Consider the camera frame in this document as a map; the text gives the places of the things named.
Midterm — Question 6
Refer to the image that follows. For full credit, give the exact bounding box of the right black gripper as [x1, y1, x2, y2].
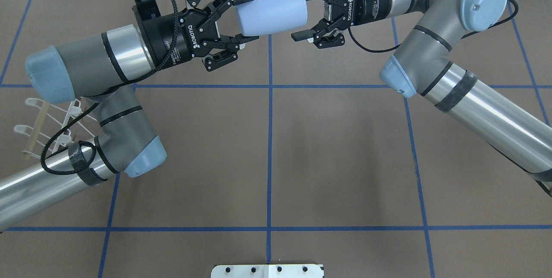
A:
[291, 0, 392, 49]

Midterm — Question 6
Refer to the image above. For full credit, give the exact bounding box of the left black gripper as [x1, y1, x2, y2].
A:
[132, 0, 260, 72]

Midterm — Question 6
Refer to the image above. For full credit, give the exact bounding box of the light blue plastic cup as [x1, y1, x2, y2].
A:
[235, 0, 308, 37]

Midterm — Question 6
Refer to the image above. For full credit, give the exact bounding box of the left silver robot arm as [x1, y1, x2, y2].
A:
[0, 0, 256, 231]

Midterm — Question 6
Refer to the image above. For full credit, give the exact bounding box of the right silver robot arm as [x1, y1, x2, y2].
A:
[292, 0, 551, 195]

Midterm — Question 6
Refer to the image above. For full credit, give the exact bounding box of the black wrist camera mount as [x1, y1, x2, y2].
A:
[135, 0, 160, 14]

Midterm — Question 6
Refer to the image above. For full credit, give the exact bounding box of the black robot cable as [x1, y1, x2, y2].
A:
[41, 0, 179, 175]

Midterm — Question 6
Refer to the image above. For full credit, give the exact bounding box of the white wire cup rack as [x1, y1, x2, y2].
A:
[13, 97, 97, 161]

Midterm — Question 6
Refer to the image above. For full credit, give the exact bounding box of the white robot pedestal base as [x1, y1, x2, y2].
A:
[210, 264, 325, 278]

